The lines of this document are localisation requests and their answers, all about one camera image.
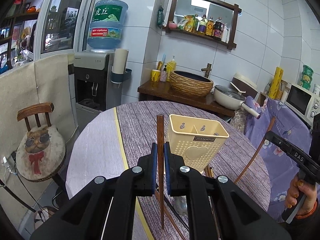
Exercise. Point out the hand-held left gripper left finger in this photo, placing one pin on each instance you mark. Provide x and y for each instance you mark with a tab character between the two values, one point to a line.
155	165

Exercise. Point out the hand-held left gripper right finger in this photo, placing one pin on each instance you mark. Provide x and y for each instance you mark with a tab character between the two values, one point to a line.
167	165

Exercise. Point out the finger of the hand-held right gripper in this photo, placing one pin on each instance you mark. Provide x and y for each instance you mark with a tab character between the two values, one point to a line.
282	145

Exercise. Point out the cream perforated utensil holder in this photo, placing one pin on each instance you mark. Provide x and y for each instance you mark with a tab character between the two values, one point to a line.
197	152

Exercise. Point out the metal spoon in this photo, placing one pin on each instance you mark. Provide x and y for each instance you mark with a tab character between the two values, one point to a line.
181	205

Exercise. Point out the person's right forearm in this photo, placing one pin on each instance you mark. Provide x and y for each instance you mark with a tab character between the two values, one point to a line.
310	222

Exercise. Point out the person's right hand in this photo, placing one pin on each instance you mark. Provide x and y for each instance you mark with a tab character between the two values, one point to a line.
293	192

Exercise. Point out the purple floral cloth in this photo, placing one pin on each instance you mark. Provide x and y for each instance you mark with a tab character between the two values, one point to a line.
280	175

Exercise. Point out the yellow tape strip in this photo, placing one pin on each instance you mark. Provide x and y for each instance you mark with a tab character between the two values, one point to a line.
120	135

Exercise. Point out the white microwave oven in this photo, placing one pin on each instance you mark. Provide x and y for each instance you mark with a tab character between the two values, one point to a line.
300	100

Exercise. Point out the yellow wrap roll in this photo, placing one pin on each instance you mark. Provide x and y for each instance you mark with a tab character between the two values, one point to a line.
275	82

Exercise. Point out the stack of green tubs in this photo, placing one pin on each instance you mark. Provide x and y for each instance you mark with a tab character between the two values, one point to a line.
306	77

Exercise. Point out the white brown rice cooker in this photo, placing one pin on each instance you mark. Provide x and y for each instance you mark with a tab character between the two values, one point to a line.
246	82

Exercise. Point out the dark wooden counter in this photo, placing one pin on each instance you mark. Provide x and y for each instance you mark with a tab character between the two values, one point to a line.
160	92

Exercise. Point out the white pan with lid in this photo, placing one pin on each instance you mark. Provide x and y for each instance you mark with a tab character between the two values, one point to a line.
227	96

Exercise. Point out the woven wicker basin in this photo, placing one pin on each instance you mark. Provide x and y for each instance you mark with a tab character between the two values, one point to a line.
191	85

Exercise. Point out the pink patterned cup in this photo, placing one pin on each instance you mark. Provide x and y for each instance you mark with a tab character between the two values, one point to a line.
163	77

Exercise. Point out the yellow cup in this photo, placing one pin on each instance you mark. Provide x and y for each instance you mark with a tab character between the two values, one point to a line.
155	75

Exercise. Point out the yellow soap pump bottle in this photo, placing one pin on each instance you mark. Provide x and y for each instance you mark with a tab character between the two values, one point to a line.
171	67

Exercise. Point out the bamboo style faucet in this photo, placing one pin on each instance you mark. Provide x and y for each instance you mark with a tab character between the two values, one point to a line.
207	70

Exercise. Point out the blue toothbrush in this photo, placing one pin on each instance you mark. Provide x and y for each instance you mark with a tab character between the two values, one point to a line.
163	61

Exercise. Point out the grey water dispenser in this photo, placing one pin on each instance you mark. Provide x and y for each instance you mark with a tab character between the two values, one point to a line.
87	80

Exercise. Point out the white slim bottle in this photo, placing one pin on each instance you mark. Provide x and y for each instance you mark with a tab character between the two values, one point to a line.
225	33

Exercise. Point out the wooden chair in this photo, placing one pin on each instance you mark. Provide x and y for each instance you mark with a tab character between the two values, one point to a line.
35	110

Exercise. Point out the dark soy sauce bottle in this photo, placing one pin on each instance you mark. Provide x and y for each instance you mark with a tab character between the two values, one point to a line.
218	30

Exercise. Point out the yellow label sauce bottle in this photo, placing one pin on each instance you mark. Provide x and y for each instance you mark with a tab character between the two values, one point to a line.
209	27

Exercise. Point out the pink bowl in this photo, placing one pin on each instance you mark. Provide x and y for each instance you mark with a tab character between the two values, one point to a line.
172	25

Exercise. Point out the yellow refill pouch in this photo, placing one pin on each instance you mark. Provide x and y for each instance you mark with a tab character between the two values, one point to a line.
189	24

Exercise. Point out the white power strip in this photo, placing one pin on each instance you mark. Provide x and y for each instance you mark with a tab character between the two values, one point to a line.
7	165

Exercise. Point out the blue water jug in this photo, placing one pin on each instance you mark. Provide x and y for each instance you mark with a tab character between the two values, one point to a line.
107	25

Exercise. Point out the green hanging packet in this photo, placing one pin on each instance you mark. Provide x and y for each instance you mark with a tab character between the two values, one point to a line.
160	16

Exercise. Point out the beige cloth cover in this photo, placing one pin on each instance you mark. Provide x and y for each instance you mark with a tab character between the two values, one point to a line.
20	87

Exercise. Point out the white framed glass door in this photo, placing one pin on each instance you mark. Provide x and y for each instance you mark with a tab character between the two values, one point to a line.
65	17

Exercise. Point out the cluttered display shelf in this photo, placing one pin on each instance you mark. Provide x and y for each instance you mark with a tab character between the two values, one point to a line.
17	30

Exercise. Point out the dark teal wall holder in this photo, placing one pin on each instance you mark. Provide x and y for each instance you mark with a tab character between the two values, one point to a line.
122	76

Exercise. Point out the dark wooden wall shelf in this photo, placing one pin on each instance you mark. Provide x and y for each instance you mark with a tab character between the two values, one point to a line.
235	25

